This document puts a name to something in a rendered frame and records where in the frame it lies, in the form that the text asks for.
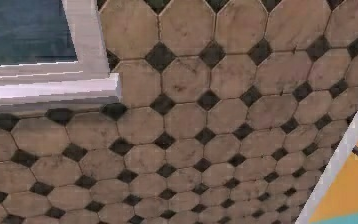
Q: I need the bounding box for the orange room door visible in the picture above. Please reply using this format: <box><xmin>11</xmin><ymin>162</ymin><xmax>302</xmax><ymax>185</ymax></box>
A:
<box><xmin>294</xmin><ymin>89</ymin><xmax>358</xmax><ymax>224</ymax></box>

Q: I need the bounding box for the white framed window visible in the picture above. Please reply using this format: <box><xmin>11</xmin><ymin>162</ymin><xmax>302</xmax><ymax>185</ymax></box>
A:
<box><xmin>0</xmin><ymin>0</ymin><xmax>123</xmax><ymax>108</ymax></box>

